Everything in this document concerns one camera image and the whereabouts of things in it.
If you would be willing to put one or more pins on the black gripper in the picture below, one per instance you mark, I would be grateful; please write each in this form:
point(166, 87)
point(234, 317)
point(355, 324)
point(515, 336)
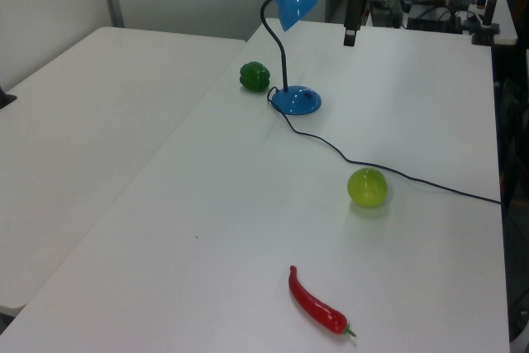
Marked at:
point(358, 10)

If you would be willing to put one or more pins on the blue desk lamp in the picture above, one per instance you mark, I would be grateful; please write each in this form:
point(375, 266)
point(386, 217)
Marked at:
point(297, 101)

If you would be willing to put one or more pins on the black electronics box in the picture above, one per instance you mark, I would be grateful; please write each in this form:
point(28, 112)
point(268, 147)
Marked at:
point(434, 18)

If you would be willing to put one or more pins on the dark green bell pepper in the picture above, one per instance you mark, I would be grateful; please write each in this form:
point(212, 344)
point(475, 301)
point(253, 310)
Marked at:
point(254, 77)

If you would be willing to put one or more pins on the light green apple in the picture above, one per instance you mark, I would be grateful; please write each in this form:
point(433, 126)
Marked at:
point(367, 187)

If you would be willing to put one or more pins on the brown chair back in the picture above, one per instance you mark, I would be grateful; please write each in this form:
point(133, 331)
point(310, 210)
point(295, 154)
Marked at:
point(518, 10)

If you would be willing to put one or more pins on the red chili pepper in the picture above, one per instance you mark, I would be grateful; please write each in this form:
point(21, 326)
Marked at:
point(314, 307)

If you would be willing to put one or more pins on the black table clamp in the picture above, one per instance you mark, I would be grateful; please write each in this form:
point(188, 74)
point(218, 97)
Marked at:
point(6, 98)

